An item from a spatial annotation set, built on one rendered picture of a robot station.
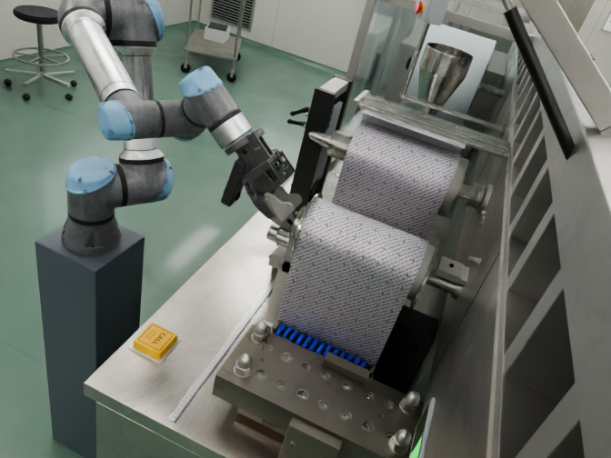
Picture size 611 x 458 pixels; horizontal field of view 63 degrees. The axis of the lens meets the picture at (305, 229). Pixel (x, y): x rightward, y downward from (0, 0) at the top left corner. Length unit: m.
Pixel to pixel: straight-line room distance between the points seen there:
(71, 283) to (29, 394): 0.88
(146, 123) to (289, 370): 0.56
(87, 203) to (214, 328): 0.45
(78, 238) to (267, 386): 0.69
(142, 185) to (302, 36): 5.63
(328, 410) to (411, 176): 0.52
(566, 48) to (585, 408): 0.41
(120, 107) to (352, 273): 0.54
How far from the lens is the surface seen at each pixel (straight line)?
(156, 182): 1.40
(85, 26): 1.25
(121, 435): 1.21
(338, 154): 1.19
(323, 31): 6.76
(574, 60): 0.66
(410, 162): 1.12
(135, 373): 1.16
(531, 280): 0.67
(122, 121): 1.02
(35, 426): 2.21
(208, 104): 0.99
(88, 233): 1.42
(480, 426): 0.55
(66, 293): 1.53
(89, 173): 1.36
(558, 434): 0.40
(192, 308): 1.30
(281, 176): 0.98
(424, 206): 1.14
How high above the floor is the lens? 1.81
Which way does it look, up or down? 33 degrees down
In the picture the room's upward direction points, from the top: 15 degrees clockwise
